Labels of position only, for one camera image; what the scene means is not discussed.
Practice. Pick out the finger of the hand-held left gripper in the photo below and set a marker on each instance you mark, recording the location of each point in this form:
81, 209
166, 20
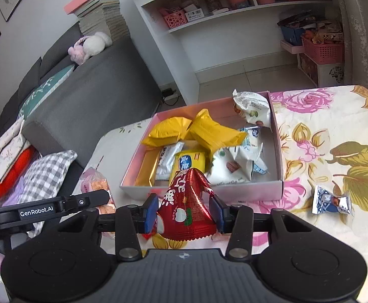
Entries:
45, 211

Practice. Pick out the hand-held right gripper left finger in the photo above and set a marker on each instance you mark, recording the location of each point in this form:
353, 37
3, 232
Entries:
150, 214

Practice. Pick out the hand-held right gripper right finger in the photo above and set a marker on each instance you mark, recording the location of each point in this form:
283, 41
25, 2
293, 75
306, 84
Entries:
217, 213

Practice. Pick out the pink cardboard box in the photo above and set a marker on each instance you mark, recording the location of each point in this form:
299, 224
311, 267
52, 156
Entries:
203, 192

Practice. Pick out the red foil snack packet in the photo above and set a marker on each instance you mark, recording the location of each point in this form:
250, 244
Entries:
187, 208

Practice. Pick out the gold foil snack packet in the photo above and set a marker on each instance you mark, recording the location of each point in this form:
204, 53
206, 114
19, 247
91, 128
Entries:
147, 170

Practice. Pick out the white snack packet green logo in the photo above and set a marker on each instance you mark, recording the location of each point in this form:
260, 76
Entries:
228, 167

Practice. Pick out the yellow snack bar blue label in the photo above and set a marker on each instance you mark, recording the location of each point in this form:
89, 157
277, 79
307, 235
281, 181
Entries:
190, 162

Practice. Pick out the pink snack packet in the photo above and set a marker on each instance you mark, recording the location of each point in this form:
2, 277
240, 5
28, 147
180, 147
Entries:
94, 181

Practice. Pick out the large yellow ridged snack packet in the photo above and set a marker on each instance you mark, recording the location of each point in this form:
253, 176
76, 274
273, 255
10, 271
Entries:
215, 132

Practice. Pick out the large white printed snack packet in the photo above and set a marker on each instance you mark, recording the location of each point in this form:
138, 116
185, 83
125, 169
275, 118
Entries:
253, 107

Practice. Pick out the small red candy packet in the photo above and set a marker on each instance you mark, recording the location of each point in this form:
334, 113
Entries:
147, 236

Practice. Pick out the grey checkered pillow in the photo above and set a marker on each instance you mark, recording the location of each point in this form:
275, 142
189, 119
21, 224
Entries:
45, 176

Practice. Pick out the purple cloth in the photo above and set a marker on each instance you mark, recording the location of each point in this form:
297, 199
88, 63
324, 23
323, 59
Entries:
13, 195

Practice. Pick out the red folded cloth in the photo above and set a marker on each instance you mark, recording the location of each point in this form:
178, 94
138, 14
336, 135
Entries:
10, 176

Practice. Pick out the white snack packet dark print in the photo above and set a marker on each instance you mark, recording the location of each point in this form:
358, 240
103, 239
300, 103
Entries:
168, 161

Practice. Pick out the folded floral cloth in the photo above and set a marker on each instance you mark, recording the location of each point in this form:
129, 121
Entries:
7, 148

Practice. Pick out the light blue white snack packet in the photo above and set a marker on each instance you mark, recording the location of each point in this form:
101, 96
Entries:
250, 137

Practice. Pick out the floral tablecloth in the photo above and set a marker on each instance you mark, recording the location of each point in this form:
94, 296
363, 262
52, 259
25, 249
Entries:
329, 233

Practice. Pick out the blue white small snack packet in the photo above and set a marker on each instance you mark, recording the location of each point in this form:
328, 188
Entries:
331, 200

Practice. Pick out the teal cushion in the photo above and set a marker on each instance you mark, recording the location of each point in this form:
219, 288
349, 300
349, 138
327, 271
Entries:
45, 91

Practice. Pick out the power strip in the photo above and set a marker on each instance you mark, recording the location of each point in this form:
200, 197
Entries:
170, 94

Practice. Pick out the grey sofa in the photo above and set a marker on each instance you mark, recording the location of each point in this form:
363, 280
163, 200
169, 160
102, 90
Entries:
102, 94

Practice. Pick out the dark grey cushion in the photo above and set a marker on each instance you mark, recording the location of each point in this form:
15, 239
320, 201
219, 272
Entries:
29, 75

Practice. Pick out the white shelf unit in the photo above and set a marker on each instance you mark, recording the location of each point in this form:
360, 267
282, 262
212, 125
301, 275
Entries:
222, 53

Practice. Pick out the pink white plush toy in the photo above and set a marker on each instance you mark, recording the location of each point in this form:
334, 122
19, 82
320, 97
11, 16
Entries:
90, 45

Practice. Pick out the white lattice cabinet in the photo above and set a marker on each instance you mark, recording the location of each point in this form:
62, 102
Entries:
324, 74

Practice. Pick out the large pink plastic basket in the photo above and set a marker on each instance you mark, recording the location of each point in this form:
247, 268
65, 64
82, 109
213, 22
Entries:
323, 50

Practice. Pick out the pink lattice basket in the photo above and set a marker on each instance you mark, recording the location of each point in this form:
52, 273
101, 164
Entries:
174, 19

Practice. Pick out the stack of books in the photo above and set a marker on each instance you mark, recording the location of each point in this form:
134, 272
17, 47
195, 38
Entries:
105, 15

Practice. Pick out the lace curtain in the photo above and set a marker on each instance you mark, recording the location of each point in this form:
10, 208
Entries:
364, 31

